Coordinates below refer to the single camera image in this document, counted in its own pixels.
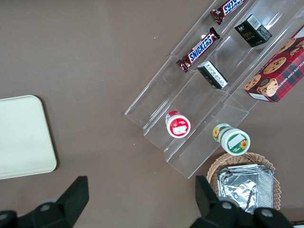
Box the cream plastic tray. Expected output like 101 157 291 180
0 95 57 181

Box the light wicker basket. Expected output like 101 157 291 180
206 152 282 212

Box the Snickers chocolate bar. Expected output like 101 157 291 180
210 0 247 26
176 27 221 73

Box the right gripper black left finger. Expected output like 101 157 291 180
0 175 90 228

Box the small black carton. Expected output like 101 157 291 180
234 13 273 48
196 60 228 90

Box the green lidded yogurt cup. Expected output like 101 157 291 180
212 123 251 155

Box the red plaid cookie box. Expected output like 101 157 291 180
244 25 304 104

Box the clear acrylic stepped stand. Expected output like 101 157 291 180
123 0 304 179

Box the red lidded yogurt cup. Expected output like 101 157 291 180
165 110 191 139

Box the foil container stack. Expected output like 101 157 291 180
216 163 274 214

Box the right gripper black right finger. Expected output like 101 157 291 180
189 175 295 228

